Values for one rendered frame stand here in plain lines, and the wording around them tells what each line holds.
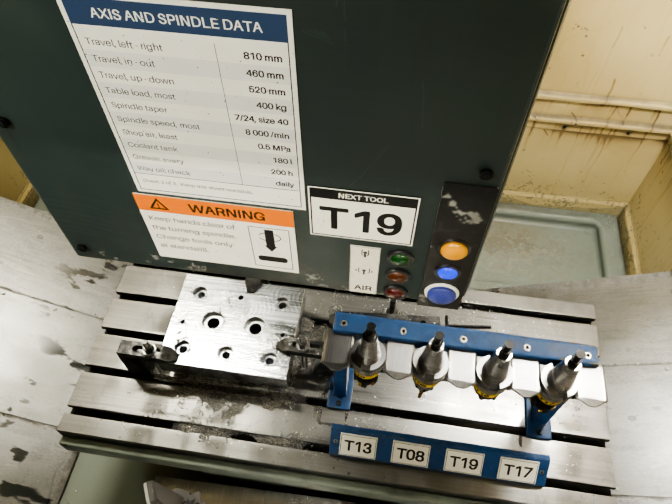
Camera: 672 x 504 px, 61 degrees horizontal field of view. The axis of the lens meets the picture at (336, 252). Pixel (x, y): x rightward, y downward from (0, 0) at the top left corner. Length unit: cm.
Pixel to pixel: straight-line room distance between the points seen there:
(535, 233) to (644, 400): 71
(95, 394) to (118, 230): 85
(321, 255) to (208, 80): 22
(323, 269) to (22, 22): 34
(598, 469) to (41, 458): 133
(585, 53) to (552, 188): 53
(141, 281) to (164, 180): 103
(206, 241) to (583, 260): 162
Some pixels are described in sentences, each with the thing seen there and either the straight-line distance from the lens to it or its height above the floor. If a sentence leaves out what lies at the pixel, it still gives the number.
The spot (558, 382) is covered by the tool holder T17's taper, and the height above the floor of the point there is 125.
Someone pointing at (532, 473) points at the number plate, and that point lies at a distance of 132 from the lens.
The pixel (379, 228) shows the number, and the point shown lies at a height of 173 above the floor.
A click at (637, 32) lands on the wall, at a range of 169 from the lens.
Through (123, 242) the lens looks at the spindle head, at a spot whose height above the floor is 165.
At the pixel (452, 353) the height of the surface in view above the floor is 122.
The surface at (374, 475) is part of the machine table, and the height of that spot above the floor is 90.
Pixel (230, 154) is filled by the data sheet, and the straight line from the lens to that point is 50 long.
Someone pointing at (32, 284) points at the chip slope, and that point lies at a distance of 188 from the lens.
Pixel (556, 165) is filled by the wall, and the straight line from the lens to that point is 197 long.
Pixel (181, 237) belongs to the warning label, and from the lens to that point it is 62.
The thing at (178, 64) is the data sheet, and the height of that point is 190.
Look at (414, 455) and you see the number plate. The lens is 128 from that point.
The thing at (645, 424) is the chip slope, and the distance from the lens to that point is 160.
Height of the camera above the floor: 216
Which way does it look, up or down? 55 degrees down
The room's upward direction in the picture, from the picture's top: straight up
